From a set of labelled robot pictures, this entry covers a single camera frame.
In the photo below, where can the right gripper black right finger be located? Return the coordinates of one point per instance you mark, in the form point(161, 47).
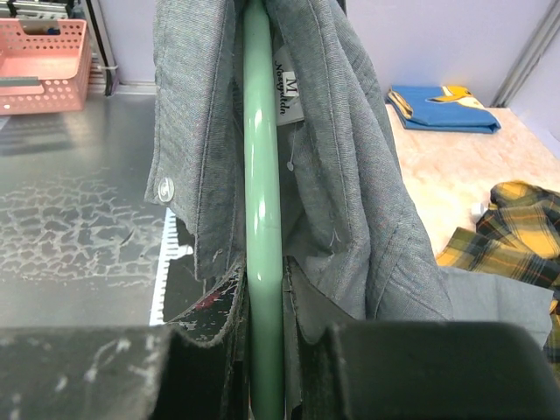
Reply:
point(337, 367)

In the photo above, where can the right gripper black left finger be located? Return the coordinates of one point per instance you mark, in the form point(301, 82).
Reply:
point(193, 367)

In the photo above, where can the grey button-up shirt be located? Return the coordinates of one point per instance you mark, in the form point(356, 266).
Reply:
point(346, 214)

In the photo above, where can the teal plastic hanger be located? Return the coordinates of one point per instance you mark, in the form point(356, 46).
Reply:
point(263, 216)

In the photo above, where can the yellow black plaid shirt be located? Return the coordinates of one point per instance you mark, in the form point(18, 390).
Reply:
point(517, 237)

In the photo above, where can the folded blue shirt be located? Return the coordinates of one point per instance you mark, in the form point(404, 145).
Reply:
point(448, 108)

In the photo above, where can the pink perforated plastic basket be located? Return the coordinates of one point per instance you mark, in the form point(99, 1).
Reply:
point(45, 66)

